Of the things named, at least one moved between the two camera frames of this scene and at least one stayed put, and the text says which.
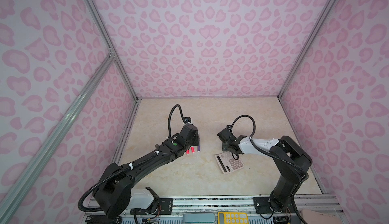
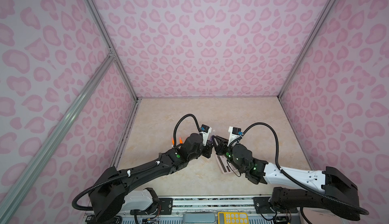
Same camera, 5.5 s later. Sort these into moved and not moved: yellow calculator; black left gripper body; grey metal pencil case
Moved: black left gripper body
Not moved: yellow calculator; grey metal pencil case
